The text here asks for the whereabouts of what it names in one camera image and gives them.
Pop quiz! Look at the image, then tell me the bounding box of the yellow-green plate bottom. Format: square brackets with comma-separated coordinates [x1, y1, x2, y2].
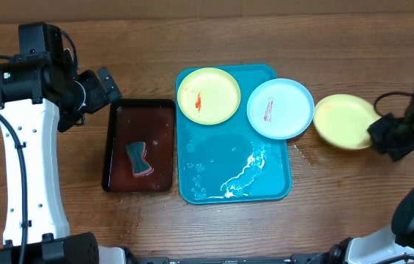
[313, 94, 380, 150]

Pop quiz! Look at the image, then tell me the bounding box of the light blue plate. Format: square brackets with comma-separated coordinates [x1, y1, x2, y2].
[246, 78, 314, 140]

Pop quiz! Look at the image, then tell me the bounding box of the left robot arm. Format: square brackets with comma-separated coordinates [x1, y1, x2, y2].
[0, 23, 129, 263]

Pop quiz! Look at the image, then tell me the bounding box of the yellow-green plate top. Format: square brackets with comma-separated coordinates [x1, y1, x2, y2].
[177, 67, 241, 125]

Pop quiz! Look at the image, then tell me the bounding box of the yellow-green plate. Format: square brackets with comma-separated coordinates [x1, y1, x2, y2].
[313, 94, 380, 150]
[177, 67, 241, 125]

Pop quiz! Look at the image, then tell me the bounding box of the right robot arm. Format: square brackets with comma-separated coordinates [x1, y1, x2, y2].
[309, 92, 414, 264]

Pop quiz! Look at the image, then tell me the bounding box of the teal plastic tray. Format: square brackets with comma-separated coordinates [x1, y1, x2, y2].
[176, 64, 292, 205]

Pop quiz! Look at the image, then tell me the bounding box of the black tray with water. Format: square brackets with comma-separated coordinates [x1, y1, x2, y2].
[101, 99, 175, 193]

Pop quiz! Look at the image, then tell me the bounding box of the orange green sponge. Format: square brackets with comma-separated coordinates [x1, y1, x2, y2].
[125, 142, 154, 177]

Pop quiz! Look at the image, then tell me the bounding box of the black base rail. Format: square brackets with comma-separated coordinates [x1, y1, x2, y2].
[127, 254, 326, 264]

